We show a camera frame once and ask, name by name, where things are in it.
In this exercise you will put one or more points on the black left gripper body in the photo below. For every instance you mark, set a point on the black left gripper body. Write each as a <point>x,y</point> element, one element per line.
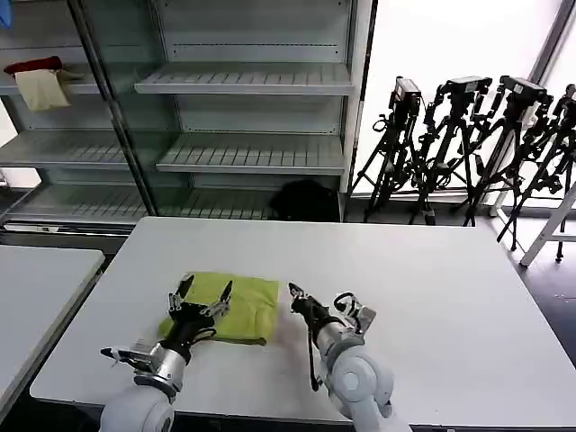
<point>191,326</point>

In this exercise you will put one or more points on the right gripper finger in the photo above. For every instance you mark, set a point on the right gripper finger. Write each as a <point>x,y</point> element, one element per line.
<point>299,288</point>
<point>297,294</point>

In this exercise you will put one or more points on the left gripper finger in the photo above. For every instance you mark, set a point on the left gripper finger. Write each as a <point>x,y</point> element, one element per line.
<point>182,292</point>
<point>220,302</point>

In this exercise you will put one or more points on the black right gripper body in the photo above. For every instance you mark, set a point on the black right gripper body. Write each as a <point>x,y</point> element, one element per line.
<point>310,312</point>

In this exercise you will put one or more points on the green t-shirt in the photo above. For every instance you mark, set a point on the green t-shirt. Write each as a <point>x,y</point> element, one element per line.
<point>252,306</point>

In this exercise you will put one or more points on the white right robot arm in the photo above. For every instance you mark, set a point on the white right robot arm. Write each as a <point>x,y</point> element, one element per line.
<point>355,369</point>

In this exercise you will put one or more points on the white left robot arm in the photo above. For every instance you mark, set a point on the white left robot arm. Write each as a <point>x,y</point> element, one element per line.
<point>144,396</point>

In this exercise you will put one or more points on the black bag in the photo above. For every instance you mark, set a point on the black bag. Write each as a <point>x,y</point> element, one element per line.
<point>306,200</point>

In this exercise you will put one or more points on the small white table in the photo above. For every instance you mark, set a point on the small white table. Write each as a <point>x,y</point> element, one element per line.
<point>40,288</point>

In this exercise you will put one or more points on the empty grey metal shelf rack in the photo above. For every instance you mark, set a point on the empty grey metal shelf rack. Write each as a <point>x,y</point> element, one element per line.
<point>252,76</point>

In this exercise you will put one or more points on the beige cloth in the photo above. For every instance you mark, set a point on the beige cloth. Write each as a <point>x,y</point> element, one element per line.
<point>41,90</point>

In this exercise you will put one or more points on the red cloth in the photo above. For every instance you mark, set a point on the red cloth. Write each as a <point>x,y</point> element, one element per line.
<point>33,65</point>

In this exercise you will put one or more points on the blue cloth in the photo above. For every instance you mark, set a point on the blue cloth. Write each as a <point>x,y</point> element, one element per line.
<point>5,11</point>

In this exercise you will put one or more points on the black tripod with camera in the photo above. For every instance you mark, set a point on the black tripod with camera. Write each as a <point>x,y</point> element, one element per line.
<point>513,130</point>
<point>396,144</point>
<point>454,135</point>
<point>551,171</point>

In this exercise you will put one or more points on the grey shelf rack, black post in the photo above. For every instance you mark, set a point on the grey shelf rack, black post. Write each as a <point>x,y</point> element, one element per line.
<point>67,148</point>

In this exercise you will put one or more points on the white slanted frame leg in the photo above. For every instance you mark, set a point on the white slanted frame leg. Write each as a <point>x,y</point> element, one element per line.
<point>546,231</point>

